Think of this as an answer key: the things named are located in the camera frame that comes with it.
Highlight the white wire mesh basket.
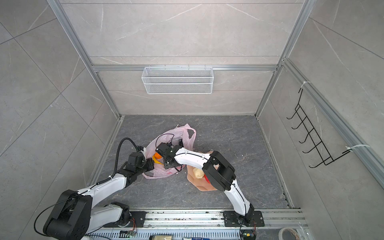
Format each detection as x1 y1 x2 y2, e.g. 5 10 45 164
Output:
142 66 214 95

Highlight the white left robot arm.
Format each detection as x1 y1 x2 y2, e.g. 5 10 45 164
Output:
35 145 154 240

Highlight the black wire hook rack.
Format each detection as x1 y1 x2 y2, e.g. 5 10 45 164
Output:
286 89 352 169

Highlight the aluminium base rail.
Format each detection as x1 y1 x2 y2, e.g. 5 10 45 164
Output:
86 208 310 240

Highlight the orange fake fruit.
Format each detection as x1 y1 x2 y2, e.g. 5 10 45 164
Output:
154 153 163 160

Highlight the pink wavy plastic plate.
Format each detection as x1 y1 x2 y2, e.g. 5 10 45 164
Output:
187 158 217 192

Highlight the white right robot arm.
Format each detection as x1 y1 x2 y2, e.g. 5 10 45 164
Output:
155 142 255 226

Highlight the yellow fake fruit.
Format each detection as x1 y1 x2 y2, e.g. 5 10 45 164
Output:
152 156 163 165

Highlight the red fake fruit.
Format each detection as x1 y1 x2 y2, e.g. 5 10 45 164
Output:
204 175 211 184

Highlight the pink plastic shopping bag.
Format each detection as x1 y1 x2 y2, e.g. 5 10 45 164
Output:
143 124 197 180

